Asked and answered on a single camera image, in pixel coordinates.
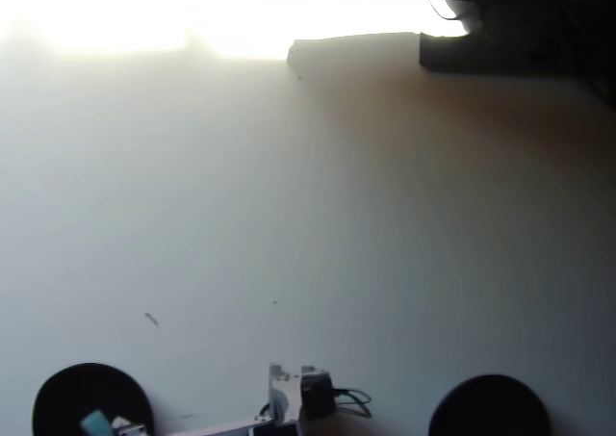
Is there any gripper with green light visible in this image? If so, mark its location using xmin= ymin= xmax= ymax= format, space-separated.
xmin=111 ymin=415 xmax=148 ymax=436

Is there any blue cube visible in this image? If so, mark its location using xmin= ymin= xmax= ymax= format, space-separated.
xmin=79 ymin=408 xmax=114 ymax=436

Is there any black bowl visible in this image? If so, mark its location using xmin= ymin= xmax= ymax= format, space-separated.
xmin=32 ymin=362 xmax=156 ymax=436
xmin=427 ymin=373 xmax=552 ymax=436

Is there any black looped servo cable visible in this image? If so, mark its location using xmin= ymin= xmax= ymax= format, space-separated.
xmin=335 ymin=397 xmax=373 ymax=420
xmin=331 ymin=386 xmax=372 ymax=409

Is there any thin dark hanging cable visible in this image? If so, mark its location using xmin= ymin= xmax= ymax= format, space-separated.
xmin=427 ymin=0 xmax=461 ymax=22

